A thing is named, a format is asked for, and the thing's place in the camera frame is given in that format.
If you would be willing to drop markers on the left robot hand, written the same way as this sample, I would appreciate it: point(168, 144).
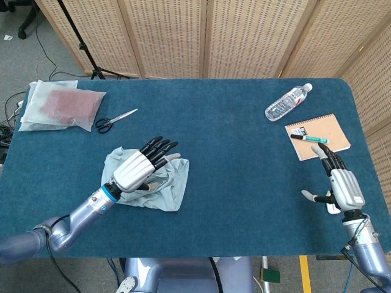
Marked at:
point(134, 169)

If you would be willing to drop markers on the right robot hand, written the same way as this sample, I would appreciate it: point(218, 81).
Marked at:
point(345, 186)

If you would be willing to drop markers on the light blue t-shirt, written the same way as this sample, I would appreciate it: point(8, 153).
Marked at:
point(174, 183)

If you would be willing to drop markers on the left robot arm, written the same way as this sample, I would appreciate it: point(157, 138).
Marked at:
point(85, 210)

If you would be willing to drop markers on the black green marker pen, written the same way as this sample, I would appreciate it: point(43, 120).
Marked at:
point(314, 139)

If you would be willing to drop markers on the brown spiral notebook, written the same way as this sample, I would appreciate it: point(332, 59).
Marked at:
point(330, 128)

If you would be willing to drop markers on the small black white label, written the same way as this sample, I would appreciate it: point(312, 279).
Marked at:
point(301, 131)

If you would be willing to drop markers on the plastic bag with red cloth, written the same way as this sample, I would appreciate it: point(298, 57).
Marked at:
point(70, 105)

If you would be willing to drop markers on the blue velvet table cover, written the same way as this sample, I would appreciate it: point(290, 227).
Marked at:
point(232, 152)

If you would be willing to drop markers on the clear plastic water bottle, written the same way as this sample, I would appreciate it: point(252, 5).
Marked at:
point(284, 103)

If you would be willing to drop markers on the white pole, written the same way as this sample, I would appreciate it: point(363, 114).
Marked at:
point(265, 262)

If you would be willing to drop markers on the lavender robot torso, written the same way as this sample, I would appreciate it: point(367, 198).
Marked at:
point(183, 274)

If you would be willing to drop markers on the green block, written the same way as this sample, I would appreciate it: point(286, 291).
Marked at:
point(270, 275)

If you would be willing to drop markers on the white translucent plastic bag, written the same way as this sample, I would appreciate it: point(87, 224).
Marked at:
point(39, 85)

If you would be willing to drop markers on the black tripod stand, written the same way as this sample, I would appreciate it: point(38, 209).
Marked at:
point(82, 45)

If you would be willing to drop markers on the white paper scrap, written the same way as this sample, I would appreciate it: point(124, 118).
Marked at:
point(8, 37)

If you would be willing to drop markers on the black office chair base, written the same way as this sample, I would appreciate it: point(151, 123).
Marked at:
point(26, 18)

